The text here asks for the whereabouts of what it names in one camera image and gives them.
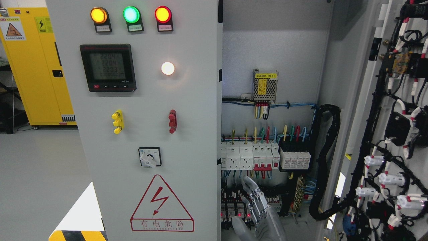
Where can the grey robot hand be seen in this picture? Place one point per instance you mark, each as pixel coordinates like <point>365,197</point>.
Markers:
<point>267,222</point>

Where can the black digital power meter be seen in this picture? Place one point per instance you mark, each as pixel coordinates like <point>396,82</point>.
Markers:
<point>108,67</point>

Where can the black surge protector block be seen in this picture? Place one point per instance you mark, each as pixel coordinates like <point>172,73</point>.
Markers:
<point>295,156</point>

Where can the relay terminal row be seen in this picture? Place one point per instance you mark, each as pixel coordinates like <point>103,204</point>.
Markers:
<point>232,205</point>

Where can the metal mesh power supply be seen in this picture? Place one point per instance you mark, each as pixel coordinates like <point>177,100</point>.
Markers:
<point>265,85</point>

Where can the yellow terminal post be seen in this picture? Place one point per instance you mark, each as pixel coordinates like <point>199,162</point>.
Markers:
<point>117,117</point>

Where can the yellow safety cabinet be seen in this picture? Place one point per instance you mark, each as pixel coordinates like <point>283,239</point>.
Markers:
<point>31,49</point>

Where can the grey cabinet door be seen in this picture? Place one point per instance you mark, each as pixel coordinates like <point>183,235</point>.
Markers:
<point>190,155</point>
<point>376,72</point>

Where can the red electric danger sticker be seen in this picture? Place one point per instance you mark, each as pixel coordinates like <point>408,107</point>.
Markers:
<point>160,210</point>

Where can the white lit indicator lamp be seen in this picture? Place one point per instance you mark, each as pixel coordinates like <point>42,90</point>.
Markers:
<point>168,68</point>

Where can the red terminal post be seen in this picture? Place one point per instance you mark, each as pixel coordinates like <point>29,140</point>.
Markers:
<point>172,121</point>

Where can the green indicator lamp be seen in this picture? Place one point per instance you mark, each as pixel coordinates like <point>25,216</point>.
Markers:
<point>132,17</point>

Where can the red indicator lamp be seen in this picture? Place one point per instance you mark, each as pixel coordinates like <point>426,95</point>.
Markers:
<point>164,19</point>

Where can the amber indicator lamp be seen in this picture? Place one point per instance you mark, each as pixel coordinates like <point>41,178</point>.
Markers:
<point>100,18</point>

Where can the white breaker row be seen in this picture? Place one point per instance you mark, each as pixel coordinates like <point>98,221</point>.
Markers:
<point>249,156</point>

